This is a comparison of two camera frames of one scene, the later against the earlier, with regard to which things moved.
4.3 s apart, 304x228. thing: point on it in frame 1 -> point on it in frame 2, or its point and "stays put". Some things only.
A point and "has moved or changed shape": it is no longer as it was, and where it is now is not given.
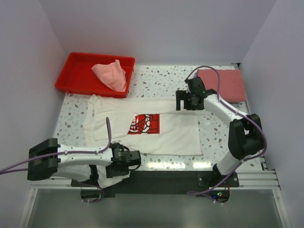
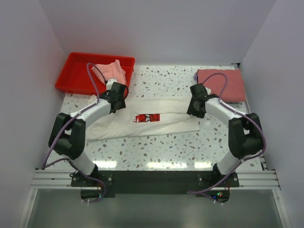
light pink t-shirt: [112, 74] stays put
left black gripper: [110, 172] -> [122, 103]
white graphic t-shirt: [150, 126] has moved or changed shape
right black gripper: [182, 95] -> [191, 110]
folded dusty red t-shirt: [231, 87] stays put
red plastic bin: [74, 74] stays put
